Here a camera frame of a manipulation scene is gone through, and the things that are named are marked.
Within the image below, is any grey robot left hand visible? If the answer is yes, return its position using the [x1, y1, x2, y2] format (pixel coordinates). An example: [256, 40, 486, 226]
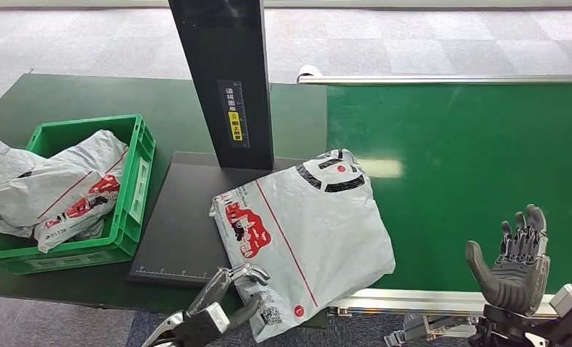
[186, 262, 271, 330]

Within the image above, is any white conveyor roller cap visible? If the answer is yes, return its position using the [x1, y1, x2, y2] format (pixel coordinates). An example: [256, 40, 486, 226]
[297, 64, 324, 84]

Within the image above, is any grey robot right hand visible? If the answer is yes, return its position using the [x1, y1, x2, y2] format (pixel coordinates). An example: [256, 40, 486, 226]
[465, 204, 552, 317]

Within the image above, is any aluminium conveyor rail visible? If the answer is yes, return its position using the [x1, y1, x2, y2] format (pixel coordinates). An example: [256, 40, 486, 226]
[297, 73, 572, 87]
[327, 287, 560, 320]

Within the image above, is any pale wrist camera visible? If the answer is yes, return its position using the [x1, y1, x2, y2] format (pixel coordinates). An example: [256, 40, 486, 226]
[202, 301, 232, 335]
[549, 283, 572, 315]

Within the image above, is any plain grey courier package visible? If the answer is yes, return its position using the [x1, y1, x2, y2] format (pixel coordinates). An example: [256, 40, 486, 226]
[0, 136, 47, 192]

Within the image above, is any black inbound scanner machine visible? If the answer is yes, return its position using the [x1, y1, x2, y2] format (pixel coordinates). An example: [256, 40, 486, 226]
[128, 0, 328, 291]

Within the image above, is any yellow black label sticker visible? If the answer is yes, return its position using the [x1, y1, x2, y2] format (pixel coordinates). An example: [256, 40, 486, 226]
[217, 80, 251, 150]

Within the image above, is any green conveyor belt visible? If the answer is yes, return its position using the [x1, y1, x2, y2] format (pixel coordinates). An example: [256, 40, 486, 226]
[326, 83, 572, 294]

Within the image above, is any grey plastic courier package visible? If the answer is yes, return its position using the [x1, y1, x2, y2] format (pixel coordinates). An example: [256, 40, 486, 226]
[208, 148, 397, 344]

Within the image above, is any grey package with red print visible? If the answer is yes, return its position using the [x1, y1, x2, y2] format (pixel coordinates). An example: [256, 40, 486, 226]
[0, 130, 129, 254]

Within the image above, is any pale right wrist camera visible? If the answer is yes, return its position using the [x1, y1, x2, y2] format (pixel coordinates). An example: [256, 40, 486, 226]
[549, 283, 572, 315]

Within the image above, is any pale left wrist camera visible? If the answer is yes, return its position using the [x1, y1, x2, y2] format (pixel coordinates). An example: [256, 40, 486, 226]
[202, 301, 232, 335]

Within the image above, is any metal conveyor support bracket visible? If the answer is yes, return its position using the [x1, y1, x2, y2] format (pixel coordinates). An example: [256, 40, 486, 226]
[383, 313, 479, 347]

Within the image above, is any green plastic crate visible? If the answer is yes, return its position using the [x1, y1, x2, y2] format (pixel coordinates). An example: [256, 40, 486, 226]
[0, 113, 156, 276]

